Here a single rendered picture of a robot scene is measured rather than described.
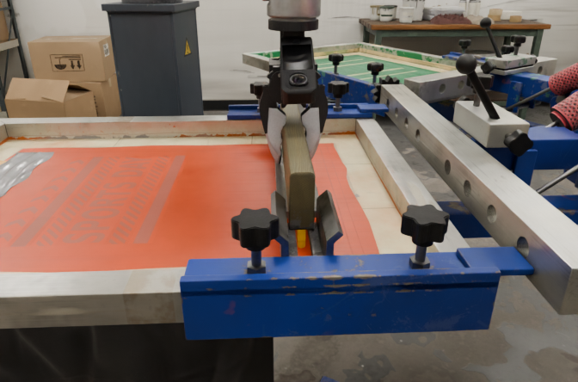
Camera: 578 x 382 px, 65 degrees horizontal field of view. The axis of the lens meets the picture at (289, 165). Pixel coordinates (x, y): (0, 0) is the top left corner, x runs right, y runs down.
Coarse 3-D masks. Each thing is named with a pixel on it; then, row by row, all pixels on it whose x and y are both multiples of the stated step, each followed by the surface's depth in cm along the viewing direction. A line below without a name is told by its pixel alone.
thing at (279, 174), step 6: (282, 156) 74; (282, 162) 71; (276, 168) 69; (282, 168) 69; (276, 174) 67; (282, 174) 67; (276, 180) 65; (282, 180) 65; (276, 186) 63; (282, 186) 63; (282, 192) 62
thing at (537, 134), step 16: (544, 128) 72; (560, 128) 72; (480, 144) 67; (544, 144) 68; (560, 144) 68; (576, 144) 68; (512, 160) 68; (544, 160) 69; (560, 160) 69; (576, 160) 69
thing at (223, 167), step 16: (256, 144) 90; (320, 144) 90; (48, 160) 83; (64, 160) 83; (192, 160) 83; (208, 160) 83; (224, 160) 83; (240, 160) 83; (256, 160) 83; (272, 160) 83; (320, 160) 83; (336, 160) 83; (32, 176) 76; (48, 176) 76; (192, 176) 76; (208, 176) 76; (224, 176) 76; (240, 176) 76; (256, 176) 76; (272, 176) 76; (320, 176) 76; (336, 176) 76; (16, 192) 71; (32, 192) 71
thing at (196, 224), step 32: (192, 192) 71; (224, 192) 71; (256, 192) 71; (320, 192) 71; (352, 192) 71; (0, 224) 62; (160, 224) 62; (192, 224) 62; (224, 224) 62; (352, 224) 62; (0, 256) 55; (32, 256) 55; (64, 256) 55; (96, 256) 55; (128, 256) 55; (160, 256) 55; (192, 256) 55; (224, 256) 55
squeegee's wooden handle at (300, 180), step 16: (288, 112) 74; (288, 128) 66; (288, 144) 60; (304, 144) 60; (288, 160) 56; (304, 160) 55; (288, 176) 53; (304, 176) 52; (288, 192) 54; (304, 192) 52; (288, 208) 55; (304, 208) 53; (304, 224) 54
